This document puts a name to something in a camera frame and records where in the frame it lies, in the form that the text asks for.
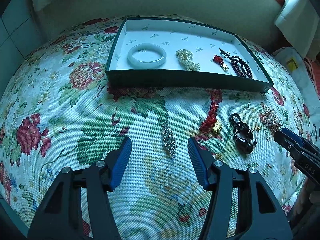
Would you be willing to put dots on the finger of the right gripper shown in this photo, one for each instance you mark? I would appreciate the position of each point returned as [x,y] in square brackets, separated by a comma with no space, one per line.
[287,142]
[293,136]

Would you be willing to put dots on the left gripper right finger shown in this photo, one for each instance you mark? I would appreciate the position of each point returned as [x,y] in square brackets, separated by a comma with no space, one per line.
[259,216]

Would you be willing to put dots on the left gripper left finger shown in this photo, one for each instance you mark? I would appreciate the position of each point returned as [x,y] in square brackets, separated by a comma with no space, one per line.
[59,214]

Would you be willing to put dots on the pearl cluster brooch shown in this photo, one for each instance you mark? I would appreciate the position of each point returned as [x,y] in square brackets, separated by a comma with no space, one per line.
[270,119]

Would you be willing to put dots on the black cord bead pendant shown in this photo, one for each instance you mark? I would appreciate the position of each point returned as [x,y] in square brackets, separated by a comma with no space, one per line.
[242,135]

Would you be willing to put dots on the red knot gold charm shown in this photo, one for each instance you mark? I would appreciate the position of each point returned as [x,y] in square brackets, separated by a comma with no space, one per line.
[211,123]

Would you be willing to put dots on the silver crystal brooch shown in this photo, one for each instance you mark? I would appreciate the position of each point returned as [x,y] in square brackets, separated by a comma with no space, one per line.
[168,140]

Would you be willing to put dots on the small red knot charm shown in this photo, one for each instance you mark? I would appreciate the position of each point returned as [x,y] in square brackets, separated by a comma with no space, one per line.
[219,60]

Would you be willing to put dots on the white jade bangle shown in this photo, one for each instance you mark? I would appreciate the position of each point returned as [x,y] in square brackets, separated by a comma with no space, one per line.
[146,56]

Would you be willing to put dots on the green jewelry tray box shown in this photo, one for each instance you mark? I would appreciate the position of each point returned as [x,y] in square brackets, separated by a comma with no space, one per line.
[190,49]

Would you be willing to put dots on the pink blanket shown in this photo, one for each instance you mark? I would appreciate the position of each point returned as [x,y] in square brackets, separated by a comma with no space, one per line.
[313,72]

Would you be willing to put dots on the patterned pillow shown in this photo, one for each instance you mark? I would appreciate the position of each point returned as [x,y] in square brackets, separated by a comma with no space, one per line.
[292,61]

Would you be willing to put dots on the floral bedspread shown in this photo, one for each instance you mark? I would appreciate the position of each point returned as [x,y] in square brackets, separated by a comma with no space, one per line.
[59,110]

